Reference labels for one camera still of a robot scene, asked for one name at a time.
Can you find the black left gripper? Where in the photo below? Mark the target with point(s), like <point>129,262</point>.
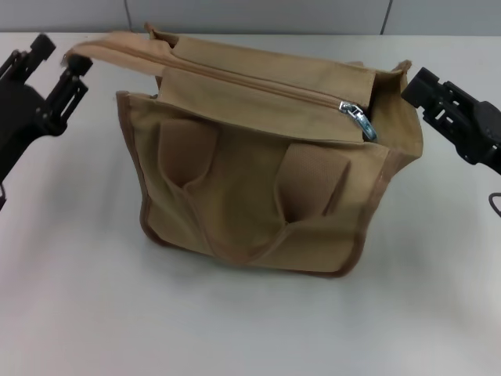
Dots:
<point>17,117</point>

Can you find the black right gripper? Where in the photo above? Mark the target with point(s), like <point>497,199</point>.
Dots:
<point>491,133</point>

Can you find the silver metal zipper pull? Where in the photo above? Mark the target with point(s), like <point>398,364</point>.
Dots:
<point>362,121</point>

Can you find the khaki fabric food bag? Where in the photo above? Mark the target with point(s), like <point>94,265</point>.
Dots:
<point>242,196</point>

